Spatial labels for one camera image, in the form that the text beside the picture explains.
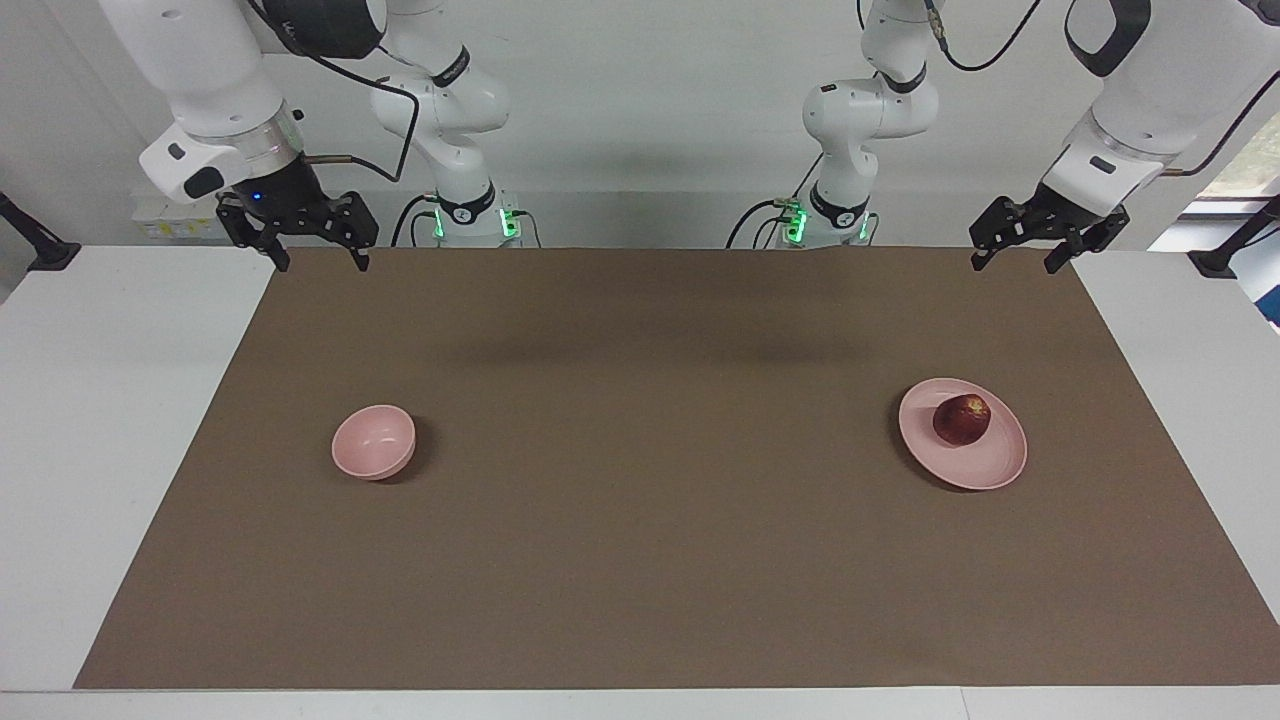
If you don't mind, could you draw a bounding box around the brown table mat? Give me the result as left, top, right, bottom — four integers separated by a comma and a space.
73, 247, 1280, 691

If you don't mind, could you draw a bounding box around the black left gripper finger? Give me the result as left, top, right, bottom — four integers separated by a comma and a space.
1044, 206, 1131, 275
968, 197, 1036, 271

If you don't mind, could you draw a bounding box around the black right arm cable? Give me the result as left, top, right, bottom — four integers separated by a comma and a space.
248, 0, 422, 184

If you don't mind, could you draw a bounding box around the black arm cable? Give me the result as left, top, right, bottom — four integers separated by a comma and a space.
248, 0, 422, 184
925, 0, 1280, 178

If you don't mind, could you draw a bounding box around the pink bowl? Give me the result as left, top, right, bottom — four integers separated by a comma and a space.
331, 404, 417, 481

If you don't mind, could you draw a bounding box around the black base cable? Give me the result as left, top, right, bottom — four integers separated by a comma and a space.
725, 155, 826, 248
390, 193, 441, 248

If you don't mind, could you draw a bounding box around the dark red apple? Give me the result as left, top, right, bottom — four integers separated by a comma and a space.
933, 393, 992, 447

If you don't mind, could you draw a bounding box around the pink plate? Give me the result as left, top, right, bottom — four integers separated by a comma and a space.
898, 378, 1029, 491

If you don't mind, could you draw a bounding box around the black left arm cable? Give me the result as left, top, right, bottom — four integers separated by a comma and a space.
925, 0, 1280, 178

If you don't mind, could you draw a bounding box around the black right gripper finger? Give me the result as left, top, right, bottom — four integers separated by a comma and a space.
330, 190, 379, 273
215, 195, 291, 273

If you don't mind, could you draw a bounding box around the black clamp mount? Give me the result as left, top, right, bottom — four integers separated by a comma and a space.
1188, 195, 1280, 279
0, 190, 81, 273

